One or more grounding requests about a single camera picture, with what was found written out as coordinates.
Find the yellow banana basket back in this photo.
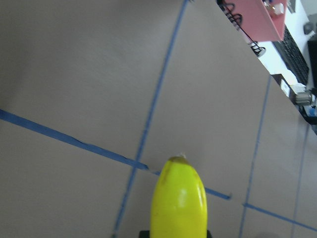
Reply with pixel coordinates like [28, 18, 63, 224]
[149, 155, 208, 238]

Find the pink bin of blocks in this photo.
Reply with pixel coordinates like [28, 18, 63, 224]
[226, 0, 288, 42]

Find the silver metal cup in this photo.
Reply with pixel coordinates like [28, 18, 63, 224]
[295, 91, 313, 106]

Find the black keyboard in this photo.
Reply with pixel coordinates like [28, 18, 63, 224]
[272, 26, 309, 85]

